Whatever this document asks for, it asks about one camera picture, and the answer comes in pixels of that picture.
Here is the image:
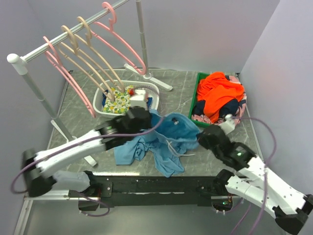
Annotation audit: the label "light blue shorts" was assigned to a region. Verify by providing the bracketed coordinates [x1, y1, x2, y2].
[113, 113, 200, 178]

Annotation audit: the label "pink hanger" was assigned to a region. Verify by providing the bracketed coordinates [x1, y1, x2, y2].
[91, 2, 147, 75]
[43, 36, 96, 118]

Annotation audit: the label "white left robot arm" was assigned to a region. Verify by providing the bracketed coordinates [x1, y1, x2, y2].
[22, 107, 152, 197]

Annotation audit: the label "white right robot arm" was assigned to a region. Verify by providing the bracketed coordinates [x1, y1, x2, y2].
[197, 125, 313, 235]

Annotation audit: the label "beige hanger left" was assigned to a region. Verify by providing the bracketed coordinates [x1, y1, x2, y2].
[57, 25, 115, 102]

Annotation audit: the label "lemon print cloth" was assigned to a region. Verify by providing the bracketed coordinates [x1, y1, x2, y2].
[102, 85, 135, 114]

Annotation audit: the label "navy pink floral garment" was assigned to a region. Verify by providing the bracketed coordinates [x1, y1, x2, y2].
[192, 76, 246, 124]

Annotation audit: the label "white plastic laundry basket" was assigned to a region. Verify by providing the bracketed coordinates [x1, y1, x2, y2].
[92, 80, 159, 118]

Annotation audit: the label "orange garment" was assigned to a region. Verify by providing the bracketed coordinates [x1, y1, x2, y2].
[197, 71, 246, 123]

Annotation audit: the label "green plastic tray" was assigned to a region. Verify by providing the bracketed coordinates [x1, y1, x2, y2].
[188, 72, 210, 128]

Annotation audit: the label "white metal clothes rack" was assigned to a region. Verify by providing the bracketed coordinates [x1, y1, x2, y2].
[6, 0, 174, 167]

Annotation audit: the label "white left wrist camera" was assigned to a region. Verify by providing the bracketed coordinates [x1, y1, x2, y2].
[130, 89, 148, 110]

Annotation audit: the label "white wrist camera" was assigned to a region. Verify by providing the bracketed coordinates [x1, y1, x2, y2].
[218, 114, 236, 135]
[130, 89, 148, 110]

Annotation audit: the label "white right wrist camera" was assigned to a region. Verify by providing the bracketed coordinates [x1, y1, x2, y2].
[218, 114, 236, 135]

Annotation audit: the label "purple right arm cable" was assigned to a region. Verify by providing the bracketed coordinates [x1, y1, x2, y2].
[215, 116, 277, 235]

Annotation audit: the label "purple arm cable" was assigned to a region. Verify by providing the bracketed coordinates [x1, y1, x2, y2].
[10, 85, 164, 217]
[215, 116, 277, 235]

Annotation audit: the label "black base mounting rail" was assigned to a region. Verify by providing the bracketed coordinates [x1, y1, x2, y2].
[67, 175, 243, 209]

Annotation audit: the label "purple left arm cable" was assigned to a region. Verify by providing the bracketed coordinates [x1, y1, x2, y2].
[10, 85, 164, 217]

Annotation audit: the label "aluminium frame rail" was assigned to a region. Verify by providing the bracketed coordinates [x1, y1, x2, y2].
[23, 190, 69, 200]

